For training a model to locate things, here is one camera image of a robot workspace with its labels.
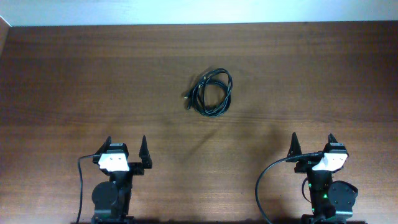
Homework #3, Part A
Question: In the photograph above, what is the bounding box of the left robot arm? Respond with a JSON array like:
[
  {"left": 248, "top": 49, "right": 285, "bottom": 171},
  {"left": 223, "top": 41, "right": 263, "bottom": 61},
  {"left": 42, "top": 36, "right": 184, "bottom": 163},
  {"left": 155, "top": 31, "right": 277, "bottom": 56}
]
[{"left": 91, "top": 136, "right": 152, "bottom": 224}]

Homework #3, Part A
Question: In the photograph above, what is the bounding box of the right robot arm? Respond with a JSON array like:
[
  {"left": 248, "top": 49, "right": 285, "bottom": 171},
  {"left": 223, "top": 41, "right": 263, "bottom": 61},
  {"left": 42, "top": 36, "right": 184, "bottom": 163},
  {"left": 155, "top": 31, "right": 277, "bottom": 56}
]
[{"left": 287, "top": 133, "right": 358, "bottom": 224}]

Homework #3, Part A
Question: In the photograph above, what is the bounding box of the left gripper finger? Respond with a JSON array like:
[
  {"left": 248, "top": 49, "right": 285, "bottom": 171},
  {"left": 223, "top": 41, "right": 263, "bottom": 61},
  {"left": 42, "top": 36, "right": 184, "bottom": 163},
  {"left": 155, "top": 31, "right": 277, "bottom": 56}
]
[
  {"left": 139, "top": 135, "right": 153, "bottom": 169},
  {"left": 92, "top": 136, "right": 112, "bottom": 164}
]

